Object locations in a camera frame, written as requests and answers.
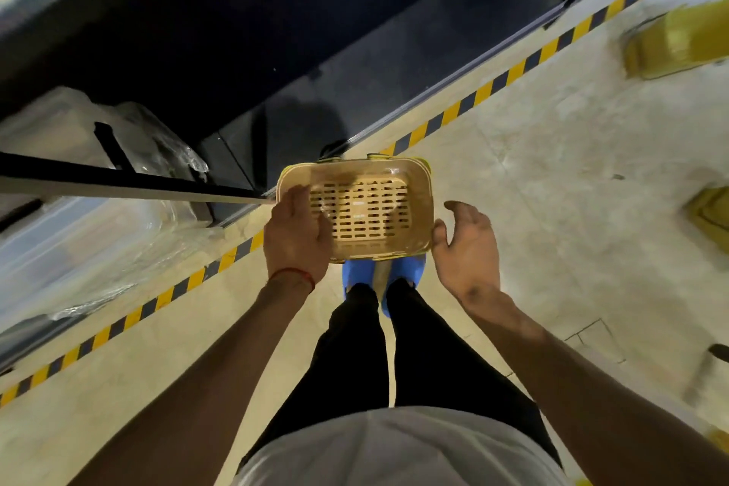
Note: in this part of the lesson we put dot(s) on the tan plastic basket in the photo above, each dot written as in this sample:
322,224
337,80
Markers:
370,249

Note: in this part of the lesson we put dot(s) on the black metal shelf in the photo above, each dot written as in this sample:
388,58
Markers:
85,169

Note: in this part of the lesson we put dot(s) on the black trousers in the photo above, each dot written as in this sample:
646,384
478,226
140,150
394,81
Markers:
353,354

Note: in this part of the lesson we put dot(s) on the blue slipper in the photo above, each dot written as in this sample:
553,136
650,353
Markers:
356,272
407,266

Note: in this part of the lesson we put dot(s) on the person's right hand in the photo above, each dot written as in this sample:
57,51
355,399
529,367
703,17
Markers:
470,258

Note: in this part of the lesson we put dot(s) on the person's left forearm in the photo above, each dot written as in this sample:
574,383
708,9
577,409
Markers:
199,389

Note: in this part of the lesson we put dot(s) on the person's right forearm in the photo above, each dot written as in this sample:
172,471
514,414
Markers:
598,406

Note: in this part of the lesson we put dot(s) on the yellow plastic basket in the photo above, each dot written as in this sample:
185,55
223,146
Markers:
712,215
678,41

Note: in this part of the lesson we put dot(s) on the white shirt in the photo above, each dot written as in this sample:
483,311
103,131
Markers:
398,451

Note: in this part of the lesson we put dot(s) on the person's left hand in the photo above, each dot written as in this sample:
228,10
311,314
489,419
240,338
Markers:
296,241

